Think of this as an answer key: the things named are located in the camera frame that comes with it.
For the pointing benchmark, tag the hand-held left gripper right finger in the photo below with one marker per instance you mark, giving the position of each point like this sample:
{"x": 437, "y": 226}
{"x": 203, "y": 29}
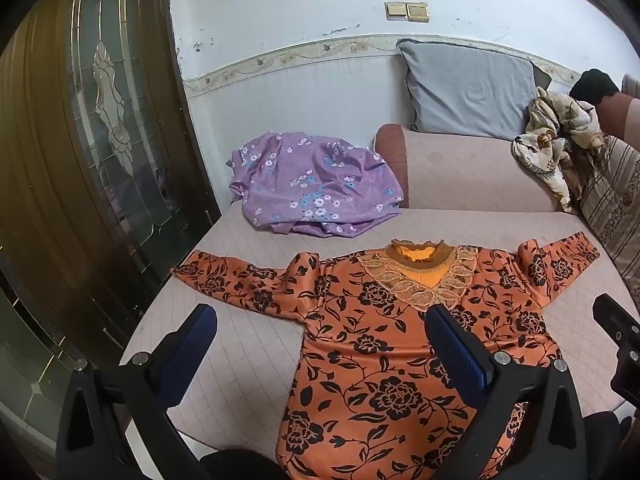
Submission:
{"x": 457, "y": 355}

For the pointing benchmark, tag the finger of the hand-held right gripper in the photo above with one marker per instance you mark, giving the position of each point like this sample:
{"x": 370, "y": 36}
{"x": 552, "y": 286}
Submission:
{"x": 616, "y": 321}

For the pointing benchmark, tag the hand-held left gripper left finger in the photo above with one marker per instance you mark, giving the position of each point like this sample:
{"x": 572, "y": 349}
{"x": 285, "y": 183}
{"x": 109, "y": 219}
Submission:
{"x": 197, "y": 332}

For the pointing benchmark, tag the orange black floral top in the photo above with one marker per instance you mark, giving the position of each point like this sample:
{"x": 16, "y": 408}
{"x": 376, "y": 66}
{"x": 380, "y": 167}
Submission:
{"x": 380, "y": 360}

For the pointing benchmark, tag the striped beige cushion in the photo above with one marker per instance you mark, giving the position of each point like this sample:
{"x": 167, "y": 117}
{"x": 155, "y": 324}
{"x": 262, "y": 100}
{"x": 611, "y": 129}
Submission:
{"x": 612, "y": 200}

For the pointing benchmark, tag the purple floral cloth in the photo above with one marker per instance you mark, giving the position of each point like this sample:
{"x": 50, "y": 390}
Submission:
{"x": 310, "y": 185}

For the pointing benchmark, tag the beige floral crumpled cloth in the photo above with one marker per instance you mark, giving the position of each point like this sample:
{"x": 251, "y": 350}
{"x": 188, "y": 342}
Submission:
{"x": 555, "y": 140}

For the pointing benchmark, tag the reddish brown cushion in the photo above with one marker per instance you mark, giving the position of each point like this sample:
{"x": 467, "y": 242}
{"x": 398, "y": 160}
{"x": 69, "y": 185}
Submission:
{"x": 622, "y": 117}

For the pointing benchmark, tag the brown door with glass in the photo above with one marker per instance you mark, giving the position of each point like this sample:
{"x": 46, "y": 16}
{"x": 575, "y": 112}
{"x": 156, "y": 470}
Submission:
{"x": 50, "y": 170}

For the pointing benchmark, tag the black cloth item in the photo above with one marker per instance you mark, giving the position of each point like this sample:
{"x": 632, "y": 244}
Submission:
{"x": 594, "y": 86}

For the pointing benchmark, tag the grey pillow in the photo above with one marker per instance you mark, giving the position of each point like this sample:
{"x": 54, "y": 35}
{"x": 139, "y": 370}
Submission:
{"x": 465, "y": 90}

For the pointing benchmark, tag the gold light switch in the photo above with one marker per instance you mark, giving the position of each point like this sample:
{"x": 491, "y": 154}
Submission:
{"x": 418, "y": 12}
{"x": 396, "y": 11}

